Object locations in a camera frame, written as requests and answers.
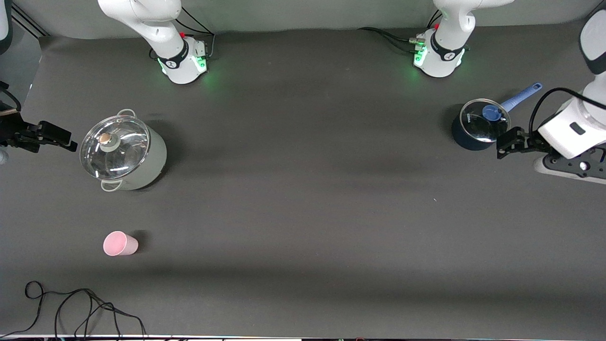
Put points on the glass lid with grey knob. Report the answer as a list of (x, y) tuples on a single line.
[(123, 156)]

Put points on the dark metal frame rail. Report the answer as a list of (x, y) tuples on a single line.
[(31, 24)]

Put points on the glass lid with blue knob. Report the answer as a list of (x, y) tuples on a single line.
[(478, 128)]

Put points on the dark blue saucepan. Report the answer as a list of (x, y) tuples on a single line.
[(466, 142)]

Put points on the pink plastic cup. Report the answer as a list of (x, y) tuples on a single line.
[(119, 244)]

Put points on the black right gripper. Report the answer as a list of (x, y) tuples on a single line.
[(10, 129)]

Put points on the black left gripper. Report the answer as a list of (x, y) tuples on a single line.
[(530, 143)]

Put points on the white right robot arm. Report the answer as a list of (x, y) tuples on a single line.
[(156, 28)]

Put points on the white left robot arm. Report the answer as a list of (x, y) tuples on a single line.
[(447, 38)]

